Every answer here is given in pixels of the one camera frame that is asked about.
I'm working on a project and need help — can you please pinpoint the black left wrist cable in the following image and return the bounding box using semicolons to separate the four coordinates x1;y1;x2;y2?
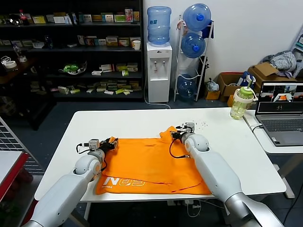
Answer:
76;142;108;173

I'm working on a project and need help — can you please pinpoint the small yellow cardboard box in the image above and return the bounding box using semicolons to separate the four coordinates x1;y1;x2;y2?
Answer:
204;90;221;101

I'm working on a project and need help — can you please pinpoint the bowl of green fruit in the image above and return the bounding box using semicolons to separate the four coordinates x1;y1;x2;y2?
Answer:
58;60;88;76

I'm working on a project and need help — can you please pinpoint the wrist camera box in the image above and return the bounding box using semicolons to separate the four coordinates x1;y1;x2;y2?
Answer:
181;122;196;134
88;139;99;152

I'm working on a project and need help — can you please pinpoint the clear plastic bottle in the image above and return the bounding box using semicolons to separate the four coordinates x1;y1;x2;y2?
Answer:
13;44;26;62

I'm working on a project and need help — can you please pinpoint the blue water jug with label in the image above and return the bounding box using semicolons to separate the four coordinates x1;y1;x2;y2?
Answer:
147;6;172;46

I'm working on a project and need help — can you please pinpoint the white side table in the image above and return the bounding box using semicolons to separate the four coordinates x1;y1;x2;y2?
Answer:
242;109;303;199

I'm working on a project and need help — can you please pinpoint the blue white bag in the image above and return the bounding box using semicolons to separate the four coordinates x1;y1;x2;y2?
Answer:
237;71;257;87

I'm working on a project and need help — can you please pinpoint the white metal jug rack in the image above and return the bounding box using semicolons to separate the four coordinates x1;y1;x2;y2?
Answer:
173;15;214;102

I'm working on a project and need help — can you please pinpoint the pink red medicine box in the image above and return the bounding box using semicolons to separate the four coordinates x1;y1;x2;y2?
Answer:
124;8;134;22

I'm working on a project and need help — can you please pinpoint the knotted plastic bag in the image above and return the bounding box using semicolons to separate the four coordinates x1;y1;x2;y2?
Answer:
205;80;219;92

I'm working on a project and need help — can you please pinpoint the grey pile of clothes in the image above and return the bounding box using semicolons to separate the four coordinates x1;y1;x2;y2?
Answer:
261;51;297;78

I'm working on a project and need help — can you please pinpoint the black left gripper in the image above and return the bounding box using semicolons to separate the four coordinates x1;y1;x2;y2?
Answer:
100;136;119;152

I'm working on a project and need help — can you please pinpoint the white water dispenser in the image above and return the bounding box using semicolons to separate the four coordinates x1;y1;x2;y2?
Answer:
146;42;172;104

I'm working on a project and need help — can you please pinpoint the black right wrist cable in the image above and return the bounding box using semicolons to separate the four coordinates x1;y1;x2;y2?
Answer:
169;138;191;159

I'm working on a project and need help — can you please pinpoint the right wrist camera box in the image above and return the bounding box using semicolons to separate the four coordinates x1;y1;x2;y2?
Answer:
181;122;196;134

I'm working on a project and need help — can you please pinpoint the light grey plastic stand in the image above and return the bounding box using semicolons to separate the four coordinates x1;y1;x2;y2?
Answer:
290;30;303;61

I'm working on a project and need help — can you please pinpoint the red white cabinet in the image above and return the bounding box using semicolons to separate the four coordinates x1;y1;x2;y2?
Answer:
0;150;41;227

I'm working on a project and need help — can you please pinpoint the black shelf unit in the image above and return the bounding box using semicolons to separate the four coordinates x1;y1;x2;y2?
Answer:
0;0;144;102

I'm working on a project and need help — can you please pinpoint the open cardboard box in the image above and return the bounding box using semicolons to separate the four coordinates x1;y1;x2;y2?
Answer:
217;72;245;102

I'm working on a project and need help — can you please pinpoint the large cardboard box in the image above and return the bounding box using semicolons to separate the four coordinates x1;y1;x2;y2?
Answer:
248;62;296;94

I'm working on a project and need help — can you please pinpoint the black stand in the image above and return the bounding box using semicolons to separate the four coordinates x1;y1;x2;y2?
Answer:
197;56;210;99

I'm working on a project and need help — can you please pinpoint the clear glass dome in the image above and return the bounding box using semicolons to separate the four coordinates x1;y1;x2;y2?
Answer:
9;13;22;25

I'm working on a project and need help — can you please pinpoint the white dispenser power cord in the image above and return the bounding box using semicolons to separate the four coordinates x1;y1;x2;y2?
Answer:
143;78;171;110

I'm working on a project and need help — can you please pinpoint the dark brown table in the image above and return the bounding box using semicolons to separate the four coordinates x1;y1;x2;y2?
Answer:
0;57;57;131

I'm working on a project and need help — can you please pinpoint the white wire grid panel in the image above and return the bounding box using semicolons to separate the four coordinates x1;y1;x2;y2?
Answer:
0;115;45;175

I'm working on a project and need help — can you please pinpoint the green drink bottle with straw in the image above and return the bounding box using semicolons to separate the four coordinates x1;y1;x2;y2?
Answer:
230;79;258;120

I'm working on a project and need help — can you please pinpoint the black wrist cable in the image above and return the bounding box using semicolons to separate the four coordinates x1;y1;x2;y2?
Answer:
76;142;108;173
169;138;191;159

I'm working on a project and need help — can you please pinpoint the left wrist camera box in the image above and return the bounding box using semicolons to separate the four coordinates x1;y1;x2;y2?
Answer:
88;139;99;152

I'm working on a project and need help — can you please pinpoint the white round device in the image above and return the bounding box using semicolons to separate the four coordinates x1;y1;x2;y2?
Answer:
1;56;18;70

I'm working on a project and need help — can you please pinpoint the grey laptop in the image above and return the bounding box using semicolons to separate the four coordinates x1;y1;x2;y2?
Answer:
255;81;303;147

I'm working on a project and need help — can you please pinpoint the orange t-shirt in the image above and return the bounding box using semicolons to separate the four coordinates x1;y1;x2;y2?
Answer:
95;125;212;196

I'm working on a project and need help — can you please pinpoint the cola bottle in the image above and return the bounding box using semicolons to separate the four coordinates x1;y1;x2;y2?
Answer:
19;9;30;26

